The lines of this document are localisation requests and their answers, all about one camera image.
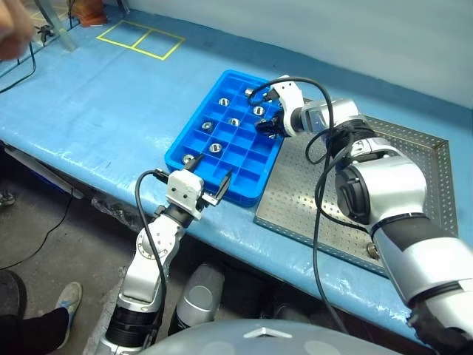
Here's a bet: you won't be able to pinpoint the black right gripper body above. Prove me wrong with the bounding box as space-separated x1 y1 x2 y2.
272 102 288 131

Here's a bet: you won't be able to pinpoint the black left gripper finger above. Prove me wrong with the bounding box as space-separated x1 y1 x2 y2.
183 154 205 173
215 169 234 205

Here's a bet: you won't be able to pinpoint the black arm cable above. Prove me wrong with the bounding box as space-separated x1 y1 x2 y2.
246 76 365 334
134 169 171 348

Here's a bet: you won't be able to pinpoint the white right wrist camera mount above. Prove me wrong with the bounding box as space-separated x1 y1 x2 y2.
268 75 308 138

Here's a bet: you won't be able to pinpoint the black floor cable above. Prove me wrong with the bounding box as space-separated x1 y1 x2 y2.
0 194 75 271

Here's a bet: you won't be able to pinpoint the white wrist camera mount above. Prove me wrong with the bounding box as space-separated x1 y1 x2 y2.
268 75 308 138
166 170 205 214

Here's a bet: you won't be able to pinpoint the white blue sneaker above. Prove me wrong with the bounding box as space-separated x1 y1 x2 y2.
55 281 83 351

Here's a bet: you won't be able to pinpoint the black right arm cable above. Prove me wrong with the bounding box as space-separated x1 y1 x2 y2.
246 76 365 334

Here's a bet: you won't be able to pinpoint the small black clamp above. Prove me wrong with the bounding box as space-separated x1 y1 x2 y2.
35 24 55 47

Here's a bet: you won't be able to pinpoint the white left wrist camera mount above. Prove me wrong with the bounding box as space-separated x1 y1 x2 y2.
166 170 205 214

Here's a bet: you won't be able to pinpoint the person's bare hand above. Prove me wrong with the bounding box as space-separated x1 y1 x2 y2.
0 0 38 62

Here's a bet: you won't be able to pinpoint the yellow tape squares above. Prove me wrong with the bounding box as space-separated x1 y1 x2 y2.
95 19 186 61

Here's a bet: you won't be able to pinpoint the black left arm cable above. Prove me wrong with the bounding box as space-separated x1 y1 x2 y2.
134 169 171 348

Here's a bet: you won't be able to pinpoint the white table rail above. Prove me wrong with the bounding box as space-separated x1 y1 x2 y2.
3 146 86 200

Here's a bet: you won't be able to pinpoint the grey robot torso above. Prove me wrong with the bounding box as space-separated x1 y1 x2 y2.
143 319 333 355

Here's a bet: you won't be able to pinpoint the black table cable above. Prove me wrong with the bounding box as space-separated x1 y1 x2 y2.
0 40 37 95

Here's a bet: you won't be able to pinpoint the black crumpled plastic film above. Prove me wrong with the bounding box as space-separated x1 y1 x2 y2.
90 195 149 230

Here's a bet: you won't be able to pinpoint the black trouser leg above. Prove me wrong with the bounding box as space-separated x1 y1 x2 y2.
0 306 70 355

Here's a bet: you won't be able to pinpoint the brown wooden block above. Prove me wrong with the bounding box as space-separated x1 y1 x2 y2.
79 0 108 27

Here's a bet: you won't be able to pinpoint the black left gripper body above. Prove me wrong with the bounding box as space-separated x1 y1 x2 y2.
191 190 220 221

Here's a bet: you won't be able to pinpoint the blue compartment tray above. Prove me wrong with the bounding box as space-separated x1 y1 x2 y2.
163 69 287 208

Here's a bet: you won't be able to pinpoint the translucent plastic strip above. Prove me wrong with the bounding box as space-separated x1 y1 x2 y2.
38 0 78 51

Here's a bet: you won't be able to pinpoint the thin black cable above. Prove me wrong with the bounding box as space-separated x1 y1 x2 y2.
67 0 81 24

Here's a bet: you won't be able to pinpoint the blue plastic table cover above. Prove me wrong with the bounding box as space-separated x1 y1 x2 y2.
0 7 473 345

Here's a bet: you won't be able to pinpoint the perforated metal tray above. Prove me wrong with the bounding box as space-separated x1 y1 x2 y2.
253 96 459 278

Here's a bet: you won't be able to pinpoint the dark round object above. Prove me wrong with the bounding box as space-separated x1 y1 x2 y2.
0 269 27 319

